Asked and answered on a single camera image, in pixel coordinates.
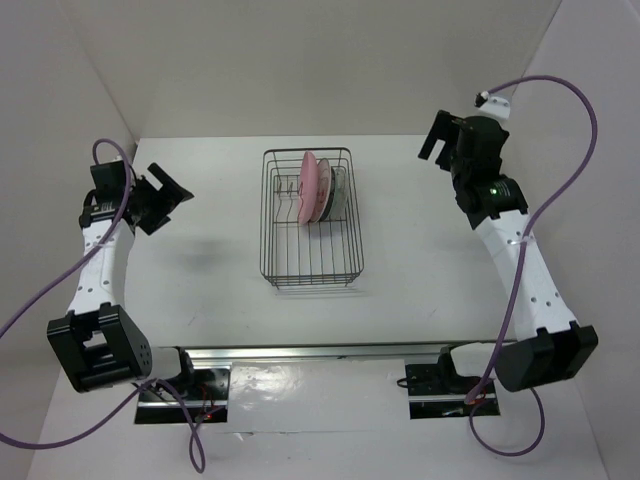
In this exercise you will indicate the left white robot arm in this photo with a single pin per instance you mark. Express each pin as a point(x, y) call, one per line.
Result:
point(97, 343)

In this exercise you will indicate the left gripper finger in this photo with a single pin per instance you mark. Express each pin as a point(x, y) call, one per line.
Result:
point(173, 195)
point(164, 179)

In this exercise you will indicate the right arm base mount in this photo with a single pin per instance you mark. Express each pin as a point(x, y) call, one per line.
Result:
point(436, 391)

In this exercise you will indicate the clear glass plate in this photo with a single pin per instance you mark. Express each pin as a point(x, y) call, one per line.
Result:
point(341, 192)

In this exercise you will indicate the white plate with dark rim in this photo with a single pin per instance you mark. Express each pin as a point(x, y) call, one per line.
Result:
point(323, 189)

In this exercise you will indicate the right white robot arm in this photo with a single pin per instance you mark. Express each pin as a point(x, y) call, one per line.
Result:
point(550, 344)

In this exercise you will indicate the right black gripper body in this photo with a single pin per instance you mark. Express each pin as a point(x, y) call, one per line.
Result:
point(448, 158)

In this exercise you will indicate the metal wire dish rack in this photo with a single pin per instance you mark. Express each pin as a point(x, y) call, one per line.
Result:
point(322, 254)

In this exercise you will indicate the blue floral ceramic plate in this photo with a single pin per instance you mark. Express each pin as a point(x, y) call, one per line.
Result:
point(328, 210)

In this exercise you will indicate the pink plastic plate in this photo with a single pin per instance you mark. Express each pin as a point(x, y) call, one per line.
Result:
point(308, 187)

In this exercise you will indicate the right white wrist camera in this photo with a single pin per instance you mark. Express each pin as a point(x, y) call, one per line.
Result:
point(493, 106)

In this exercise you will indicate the aluminium front rail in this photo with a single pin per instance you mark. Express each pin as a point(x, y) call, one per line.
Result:
point(219, 355)

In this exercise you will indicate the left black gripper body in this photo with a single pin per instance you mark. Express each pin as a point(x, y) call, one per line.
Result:
point(152, 208)

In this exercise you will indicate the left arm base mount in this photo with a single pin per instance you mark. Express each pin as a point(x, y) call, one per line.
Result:
point(205, 395)

